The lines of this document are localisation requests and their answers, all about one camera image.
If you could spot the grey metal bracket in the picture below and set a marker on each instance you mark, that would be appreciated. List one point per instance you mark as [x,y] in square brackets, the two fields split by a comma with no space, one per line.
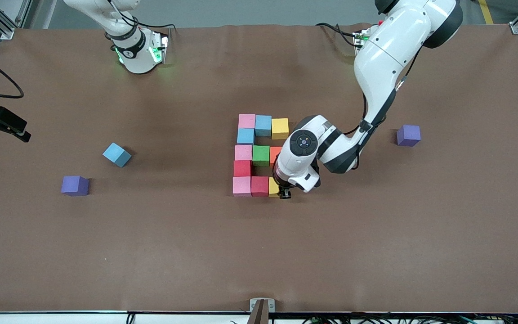
[271,306]

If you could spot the yellow foam cube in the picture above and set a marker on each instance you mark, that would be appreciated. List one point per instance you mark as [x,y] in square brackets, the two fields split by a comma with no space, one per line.
[280,129]
[273,189]

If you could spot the white table edge rail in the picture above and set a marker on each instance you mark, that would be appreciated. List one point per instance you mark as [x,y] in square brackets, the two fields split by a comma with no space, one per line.
[61,318]

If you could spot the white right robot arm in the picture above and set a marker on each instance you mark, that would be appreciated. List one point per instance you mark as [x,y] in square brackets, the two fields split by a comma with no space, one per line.
[137,58]

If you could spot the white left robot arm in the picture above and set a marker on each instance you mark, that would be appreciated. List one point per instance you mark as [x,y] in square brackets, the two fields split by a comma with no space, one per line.
[389,54]

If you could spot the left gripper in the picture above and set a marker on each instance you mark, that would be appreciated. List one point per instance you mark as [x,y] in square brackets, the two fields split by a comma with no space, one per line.
[283,188]

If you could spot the blue foam cube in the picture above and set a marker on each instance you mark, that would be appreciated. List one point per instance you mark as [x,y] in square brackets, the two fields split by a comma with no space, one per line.
[263,126]
[116,154]
[245,136]

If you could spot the brown table mat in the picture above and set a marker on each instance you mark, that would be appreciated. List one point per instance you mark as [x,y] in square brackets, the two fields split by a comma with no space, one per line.
[259,261]

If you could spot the red foam cube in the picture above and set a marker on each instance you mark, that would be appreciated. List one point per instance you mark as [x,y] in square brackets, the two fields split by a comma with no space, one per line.
[242,168]
[260,186]

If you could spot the purple foam cube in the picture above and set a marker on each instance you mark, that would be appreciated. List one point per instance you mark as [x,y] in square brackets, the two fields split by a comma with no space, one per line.
[408,135]
[75,185]

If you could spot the orange foam cube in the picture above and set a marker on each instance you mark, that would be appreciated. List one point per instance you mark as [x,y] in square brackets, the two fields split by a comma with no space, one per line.
[274,155]

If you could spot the pink foam cube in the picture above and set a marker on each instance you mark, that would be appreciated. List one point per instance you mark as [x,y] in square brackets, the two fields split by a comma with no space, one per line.
[243,153]
[242,186]
[247,120]

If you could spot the green foam cube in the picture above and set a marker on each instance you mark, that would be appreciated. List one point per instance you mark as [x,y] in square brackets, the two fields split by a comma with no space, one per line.
[261,155]

